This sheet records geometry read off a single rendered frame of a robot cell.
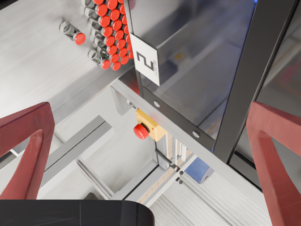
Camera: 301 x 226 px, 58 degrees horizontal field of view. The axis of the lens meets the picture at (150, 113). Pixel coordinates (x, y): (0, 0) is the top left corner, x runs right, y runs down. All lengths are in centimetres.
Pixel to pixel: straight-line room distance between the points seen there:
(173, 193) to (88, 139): 267
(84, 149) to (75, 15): 102
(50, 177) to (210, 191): 295
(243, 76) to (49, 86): 37
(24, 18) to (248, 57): 33
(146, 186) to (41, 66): 89
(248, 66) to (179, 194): 371
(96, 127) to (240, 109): 119
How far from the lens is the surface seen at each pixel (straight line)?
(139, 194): 129
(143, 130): 65
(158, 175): 131
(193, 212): 394
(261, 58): 30
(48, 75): 54
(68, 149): 148
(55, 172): 145
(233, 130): 42
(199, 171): 307
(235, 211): 407
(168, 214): 416
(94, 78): 62
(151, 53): 43
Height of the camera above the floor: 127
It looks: 25 degrees down
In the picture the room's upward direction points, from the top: 129 degrees clockwise
